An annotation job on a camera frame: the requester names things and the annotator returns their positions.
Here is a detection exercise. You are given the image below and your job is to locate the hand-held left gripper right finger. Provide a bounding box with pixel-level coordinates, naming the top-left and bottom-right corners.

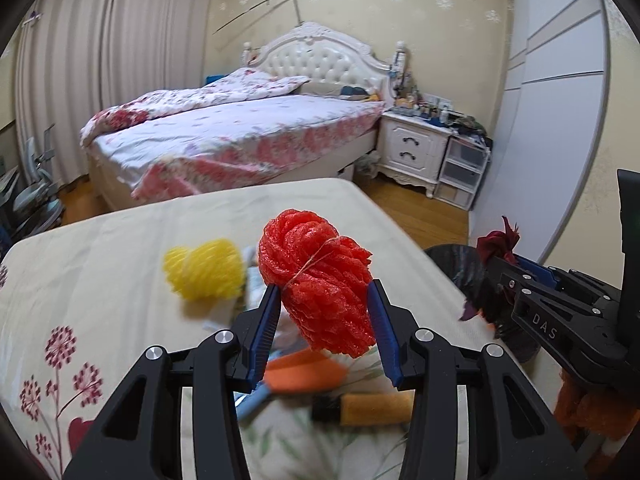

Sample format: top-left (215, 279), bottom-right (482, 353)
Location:
top-left (367, 280), bottom-right (588, 480)

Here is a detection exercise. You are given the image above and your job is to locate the yellow foam fruit net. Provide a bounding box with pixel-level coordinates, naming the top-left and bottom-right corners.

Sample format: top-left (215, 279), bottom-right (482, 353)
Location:
top-left (163, 239), bottom-right (245, 302)

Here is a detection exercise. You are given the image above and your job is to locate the red foam fruit net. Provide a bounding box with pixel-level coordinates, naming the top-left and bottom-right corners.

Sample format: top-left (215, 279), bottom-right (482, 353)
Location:
top-left (257, 209), bottom-right (375, 359)

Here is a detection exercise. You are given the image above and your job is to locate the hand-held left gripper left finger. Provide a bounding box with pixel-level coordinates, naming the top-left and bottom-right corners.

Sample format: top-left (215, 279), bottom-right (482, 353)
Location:
top-left (62, 285), bottom-right (282, 480)

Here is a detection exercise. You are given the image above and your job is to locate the orange snack packet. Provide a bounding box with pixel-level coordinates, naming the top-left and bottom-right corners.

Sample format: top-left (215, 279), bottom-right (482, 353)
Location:
top-left (263, 349), bottom-right (348, 393)

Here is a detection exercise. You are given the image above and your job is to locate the white nightstand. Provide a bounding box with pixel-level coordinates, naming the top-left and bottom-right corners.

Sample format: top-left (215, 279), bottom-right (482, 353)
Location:
top-left (376, 111), bottom-right (458, 199)

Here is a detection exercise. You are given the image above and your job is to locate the floral quilt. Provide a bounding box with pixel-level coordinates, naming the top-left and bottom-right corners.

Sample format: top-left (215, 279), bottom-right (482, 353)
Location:
top-left (80, 67), bottom-right (312, 150)

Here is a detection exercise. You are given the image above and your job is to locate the white pillow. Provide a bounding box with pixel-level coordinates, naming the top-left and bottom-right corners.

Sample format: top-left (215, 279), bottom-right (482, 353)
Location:
top-left (299, 80), bottom-right (346, 99)

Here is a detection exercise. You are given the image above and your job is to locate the floral bed sheet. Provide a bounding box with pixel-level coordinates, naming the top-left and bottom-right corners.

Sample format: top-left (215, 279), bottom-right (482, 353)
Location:
top-left (87, 94), bottom-right (387, 202)

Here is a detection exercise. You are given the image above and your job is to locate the grey sliding wardrobe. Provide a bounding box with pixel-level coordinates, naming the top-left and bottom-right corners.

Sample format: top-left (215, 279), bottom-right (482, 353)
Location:
top-left (467, 0), bottom-right (615, 286)

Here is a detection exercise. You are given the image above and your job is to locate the clutter of small bottles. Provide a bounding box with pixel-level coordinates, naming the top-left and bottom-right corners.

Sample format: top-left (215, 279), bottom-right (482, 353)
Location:
top-left (390, 70), bottom-right (490, 137)

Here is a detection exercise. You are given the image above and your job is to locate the dark red wrapper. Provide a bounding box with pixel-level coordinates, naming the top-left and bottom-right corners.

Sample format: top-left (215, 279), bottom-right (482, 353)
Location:
top-left (459, 216), bottom-right (522, 323)

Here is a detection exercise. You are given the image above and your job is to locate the grey standing fan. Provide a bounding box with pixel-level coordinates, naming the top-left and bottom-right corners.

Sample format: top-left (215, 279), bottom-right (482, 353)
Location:
top-left (12, 125), bottom-right (64, 235)

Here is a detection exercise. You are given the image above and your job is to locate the thin curved rod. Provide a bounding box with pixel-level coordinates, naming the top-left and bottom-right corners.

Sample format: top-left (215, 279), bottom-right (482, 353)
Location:
top-left (212, 0), bottom-right (306, 37)

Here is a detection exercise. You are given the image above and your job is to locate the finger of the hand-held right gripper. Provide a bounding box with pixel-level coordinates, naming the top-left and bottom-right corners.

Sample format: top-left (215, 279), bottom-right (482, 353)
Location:
top-left (515, 254), bottom-right (621, 311)
top-left (482, 257), bottom-right (533, 328)

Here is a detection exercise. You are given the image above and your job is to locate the beige floral tablecloth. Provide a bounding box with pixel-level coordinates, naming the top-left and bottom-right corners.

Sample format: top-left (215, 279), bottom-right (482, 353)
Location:
top-left (0, 177), bottom-right (470, 480)

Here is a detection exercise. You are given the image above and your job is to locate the clear plastic drawer unit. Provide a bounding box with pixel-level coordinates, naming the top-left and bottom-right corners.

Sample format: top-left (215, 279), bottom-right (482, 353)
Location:
top-left (436, 135), bottom-right (492, 212)

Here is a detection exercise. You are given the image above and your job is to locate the crumpled plastic bag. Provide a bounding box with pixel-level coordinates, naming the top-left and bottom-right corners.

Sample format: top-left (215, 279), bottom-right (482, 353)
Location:
top-left (357, 152), bottom-right (382, 179)

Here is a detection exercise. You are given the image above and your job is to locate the white bed with tufted headboard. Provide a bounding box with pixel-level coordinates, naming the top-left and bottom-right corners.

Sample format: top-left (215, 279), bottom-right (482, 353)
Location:
top-left (80, 21), bottom-right (397, 213)

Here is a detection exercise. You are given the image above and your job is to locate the trash bin with black bag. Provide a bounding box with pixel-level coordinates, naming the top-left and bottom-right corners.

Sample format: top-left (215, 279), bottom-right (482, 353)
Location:
top-left (424, 244), bottom-right (541, 363)

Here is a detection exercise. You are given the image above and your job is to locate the beige curtain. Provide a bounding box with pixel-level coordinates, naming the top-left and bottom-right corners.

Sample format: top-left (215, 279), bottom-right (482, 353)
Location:
top-left (12, 0), bottom-right (217, 196)

